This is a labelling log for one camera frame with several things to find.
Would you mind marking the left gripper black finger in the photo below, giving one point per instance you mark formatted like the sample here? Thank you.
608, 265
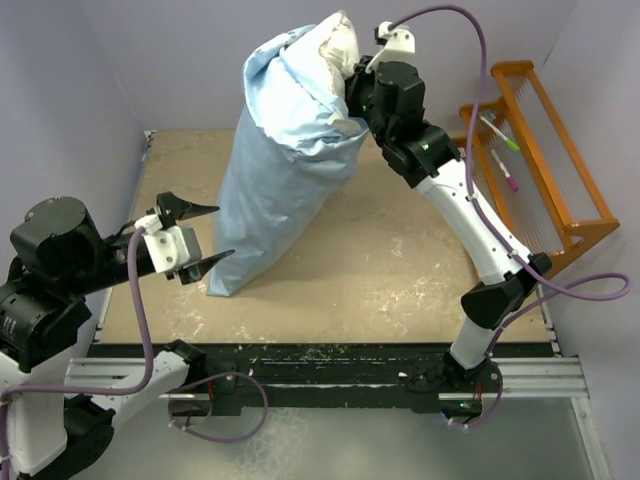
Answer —
183, 209
197, 270

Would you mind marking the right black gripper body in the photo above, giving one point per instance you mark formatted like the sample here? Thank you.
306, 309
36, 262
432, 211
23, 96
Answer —
358, 95

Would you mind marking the white pillow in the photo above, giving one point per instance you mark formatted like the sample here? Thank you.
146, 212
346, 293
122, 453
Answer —
338, 47

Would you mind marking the light blue pillowcase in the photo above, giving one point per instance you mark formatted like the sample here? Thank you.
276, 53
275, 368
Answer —
294, 144

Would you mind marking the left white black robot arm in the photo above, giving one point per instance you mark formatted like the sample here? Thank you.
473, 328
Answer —
49, 428

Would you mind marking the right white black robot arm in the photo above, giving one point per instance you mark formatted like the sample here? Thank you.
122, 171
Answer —
389, 99

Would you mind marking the orange wooden tiered rack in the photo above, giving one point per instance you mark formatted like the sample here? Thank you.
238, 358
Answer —
558, 207

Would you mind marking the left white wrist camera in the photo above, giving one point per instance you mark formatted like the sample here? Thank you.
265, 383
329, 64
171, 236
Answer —
169, 248

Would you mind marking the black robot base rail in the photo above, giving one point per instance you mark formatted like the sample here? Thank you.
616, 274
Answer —
415, 376

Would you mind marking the aluminium extrusion frame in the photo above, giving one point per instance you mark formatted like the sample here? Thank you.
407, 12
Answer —
377, 265

